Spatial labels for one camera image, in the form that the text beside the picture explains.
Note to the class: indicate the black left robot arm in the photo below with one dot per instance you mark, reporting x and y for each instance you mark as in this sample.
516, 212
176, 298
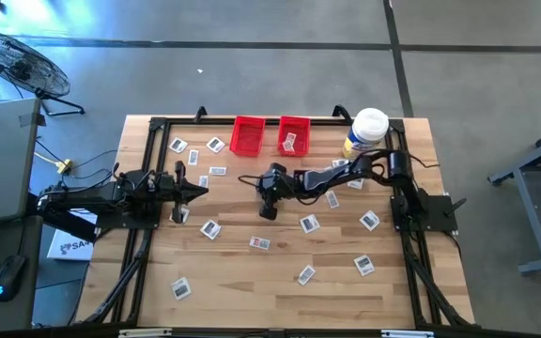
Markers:
87, 197

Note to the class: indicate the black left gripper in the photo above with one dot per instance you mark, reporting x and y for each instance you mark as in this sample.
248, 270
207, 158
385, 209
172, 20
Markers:
163, 188

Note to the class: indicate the yellow power plug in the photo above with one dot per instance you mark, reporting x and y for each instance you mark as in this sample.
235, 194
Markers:
66, 165

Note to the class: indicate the Lysol disinfecting wipes canister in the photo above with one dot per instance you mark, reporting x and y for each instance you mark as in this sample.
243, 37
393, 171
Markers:
369, 127

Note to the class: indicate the silver metal bar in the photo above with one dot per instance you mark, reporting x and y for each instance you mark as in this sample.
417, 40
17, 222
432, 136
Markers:
406, 334
146, 333

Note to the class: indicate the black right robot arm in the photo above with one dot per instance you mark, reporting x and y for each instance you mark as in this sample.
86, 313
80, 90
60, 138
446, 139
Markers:
327, 178

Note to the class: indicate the narrow white grey packet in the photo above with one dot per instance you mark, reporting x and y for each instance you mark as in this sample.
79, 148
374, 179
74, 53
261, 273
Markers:
306, 274
203, 180
193, 157
332, 199
217, 171

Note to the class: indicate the square antiseptic towelette packet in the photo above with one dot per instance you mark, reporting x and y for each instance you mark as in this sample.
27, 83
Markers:
215, 144
356, 184
369, 220
364, 265
181, 287
309, 223
186, 215
178, 145
338, 163
210, 229

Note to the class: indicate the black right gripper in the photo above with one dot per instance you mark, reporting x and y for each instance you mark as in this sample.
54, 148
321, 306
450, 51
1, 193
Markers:
289, 187

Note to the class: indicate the narrow white red packet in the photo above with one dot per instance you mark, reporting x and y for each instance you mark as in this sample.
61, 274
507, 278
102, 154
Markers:
288, 146
259, 243
290, 138

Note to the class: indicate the red plastic mesh basket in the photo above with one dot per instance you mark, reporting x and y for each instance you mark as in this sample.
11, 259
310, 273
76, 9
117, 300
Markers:
301, 129
247, 136

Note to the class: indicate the black floor fan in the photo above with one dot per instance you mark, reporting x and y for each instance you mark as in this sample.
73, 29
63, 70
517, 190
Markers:
17, 63

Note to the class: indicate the white printed cardboard box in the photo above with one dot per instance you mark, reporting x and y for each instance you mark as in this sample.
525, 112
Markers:
71, 249

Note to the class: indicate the grey metal table frame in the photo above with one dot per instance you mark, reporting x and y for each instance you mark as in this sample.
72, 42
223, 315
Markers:
533, 225

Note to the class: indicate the black computer mouse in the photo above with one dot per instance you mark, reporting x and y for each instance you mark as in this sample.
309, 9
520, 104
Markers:
10, 279

